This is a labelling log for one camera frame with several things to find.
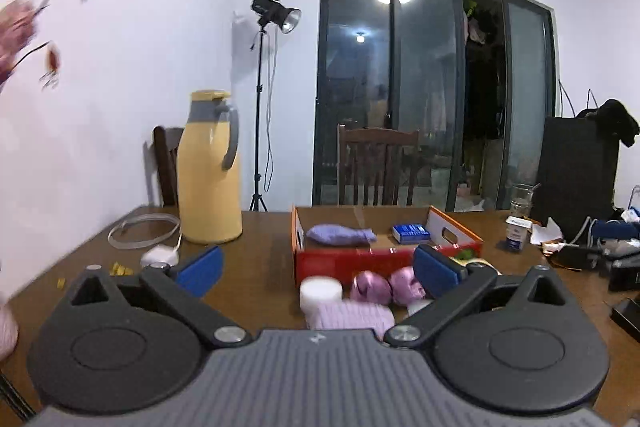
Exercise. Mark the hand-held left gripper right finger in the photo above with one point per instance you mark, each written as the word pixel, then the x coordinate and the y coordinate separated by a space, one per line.
pixel 437 274

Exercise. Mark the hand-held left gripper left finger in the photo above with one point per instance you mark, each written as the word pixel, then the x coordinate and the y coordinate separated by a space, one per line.
pixel 200 274

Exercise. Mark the orange cardboard box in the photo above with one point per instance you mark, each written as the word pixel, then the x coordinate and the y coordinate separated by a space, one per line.
pixel 350 264

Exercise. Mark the light purple knit cloth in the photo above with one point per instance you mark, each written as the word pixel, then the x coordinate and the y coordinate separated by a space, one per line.
pixel 350 317

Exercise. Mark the white foam cylinder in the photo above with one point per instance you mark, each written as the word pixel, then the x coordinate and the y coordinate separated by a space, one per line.
pixel 320 292

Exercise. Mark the small blue packet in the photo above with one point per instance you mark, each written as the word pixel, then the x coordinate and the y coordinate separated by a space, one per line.
pixel 410 233

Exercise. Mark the yellow paper scraps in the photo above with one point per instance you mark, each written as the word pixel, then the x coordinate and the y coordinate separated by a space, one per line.
pixel 120 268

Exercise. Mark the yellow thermos jug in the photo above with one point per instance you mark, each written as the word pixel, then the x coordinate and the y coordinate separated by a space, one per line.
pixel 210 187

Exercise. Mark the small white carton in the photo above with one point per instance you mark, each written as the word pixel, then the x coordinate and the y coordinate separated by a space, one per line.
pixel 517 234

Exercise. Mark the periwinkle knit cloth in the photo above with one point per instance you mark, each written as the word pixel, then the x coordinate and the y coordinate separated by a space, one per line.
pixel 335 235

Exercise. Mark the clear glass cup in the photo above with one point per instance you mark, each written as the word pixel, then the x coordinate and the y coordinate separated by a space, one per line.
pixel 522 199

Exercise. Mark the white crumpled tissue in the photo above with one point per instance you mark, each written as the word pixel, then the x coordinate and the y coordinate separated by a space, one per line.
pixel 547 231

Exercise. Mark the black bag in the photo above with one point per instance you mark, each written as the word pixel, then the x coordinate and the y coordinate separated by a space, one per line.
pixel 575 177

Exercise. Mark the blue and white device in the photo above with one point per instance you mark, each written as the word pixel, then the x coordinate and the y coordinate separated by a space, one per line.
pixel 617 229

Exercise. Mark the black box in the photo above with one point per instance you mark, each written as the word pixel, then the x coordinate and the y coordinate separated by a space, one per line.
pixel 627 314

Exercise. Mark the pink rounded object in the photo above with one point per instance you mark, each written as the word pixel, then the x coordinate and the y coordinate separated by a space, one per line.
pixel 7 332

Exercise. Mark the sliding glass door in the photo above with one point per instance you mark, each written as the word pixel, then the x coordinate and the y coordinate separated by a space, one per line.
pixel 425 57

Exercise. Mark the black cloth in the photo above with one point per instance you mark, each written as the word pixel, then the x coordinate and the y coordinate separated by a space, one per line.
pixel 612 114

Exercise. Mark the hanging clothes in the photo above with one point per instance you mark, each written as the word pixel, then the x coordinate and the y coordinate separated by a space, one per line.
pixel 475 24

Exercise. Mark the small dried flower bud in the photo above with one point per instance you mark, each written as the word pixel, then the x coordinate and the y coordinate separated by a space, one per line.
pixel 52 57

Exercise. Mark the studio light on stand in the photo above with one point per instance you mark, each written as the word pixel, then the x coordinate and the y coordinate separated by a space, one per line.
pixel 280 14

